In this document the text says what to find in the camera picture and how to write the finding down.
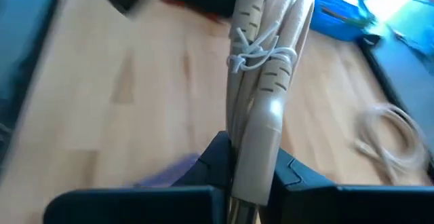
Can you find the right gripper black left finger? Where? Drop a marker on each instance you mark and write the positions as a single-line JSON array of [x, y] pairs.
[[213, 166]]

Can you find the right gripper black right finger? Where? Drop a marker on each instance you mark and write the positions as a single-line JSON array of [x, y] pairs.
[[291, 176]]

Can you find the blue plastic bin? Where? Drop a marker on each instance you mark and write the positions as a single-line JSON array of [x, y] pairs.
[[332, 23]]

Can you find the black table edge frame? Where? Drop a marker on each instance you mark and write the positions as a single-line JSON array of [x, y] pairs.
[[34, 57], [383, 81]]

